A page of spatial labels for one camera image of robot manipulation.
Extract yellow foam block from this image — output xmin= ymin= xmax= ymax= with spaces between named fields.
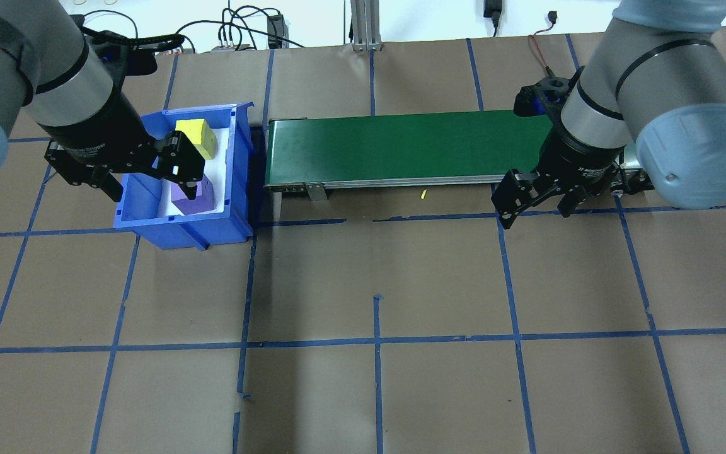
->
xmin=175 ymin=119 xmax=218 ymax=160

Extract aluminium frame post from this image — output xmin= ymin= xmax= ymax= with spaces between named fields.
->
xmin=349 ymin=0 xmax=385 ymax=52

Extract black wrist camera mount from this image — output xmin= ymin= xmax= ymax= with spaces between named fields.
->
xmin=513 ymin=74 xmax=581 ymax=119
xmin=83 ymin=28 xmax=186 ymax=73

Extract red conveyor cable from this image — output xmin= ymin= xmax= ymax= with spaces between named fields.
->
xmin=528 ymin=11 xmax=559 ymax=79

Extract green conveyor belt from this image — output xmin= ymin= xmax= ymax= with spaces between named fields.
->
xmin=264 ymin=108 xmax=657 ymax=202

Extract purple foam block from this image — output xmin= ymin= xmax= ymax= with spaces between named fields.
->
xmin=171 ymin=175 xmax=216 ymax=217

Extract blue plastic storage bin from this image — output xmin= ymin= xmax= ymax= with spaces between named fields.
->
xmin=114 ymin=102 xmax=255 ymax=251

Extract black power brick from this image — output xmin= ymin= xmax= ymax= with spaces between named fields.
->
xmin=267 ymin=14 xmax=286 ymax=50

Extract white foam pad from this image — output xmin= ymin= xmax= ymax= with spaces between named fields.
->
xmin=158 ymin=119 xmax=236 ymax=219

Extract black looped cable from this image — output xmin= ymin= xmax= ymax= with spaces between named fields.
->
xmin=174 ymin=5 xmax=307 ymax=51

